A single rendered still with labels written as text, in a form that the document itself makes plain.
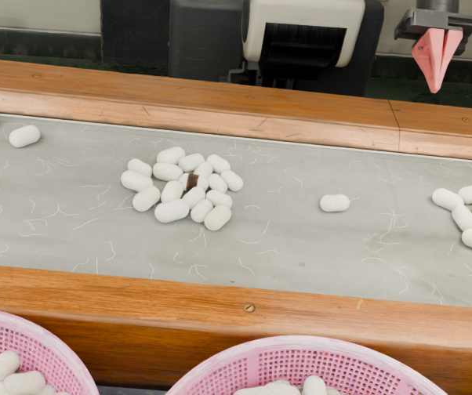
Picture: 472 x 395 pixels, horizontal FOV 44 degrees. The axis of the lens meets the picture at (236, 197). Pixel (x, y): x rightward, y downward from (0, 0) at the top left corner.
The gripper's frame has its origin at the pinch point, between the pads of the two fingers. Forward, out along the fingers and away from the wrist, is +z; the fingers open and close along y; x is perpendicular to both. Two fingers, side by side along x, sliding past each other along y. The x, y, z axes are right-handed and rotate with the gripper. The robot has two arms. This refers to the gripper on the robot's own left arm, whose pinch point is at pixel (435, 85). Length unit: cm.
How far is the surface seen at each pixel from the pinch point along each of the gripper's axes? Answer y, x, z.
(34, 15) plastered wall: -113, 163, -90
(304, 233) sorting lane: -17.8, -9.0, 23.7
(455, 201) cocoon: 0.2, -6.4, 17.5
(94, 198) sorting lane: -41.3, -7.2, 22.0
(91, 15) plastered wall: -89, 163, -93
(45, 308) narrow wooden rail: -41, -21, 35
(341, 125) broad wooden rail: -11.8, 3.0, 6.1
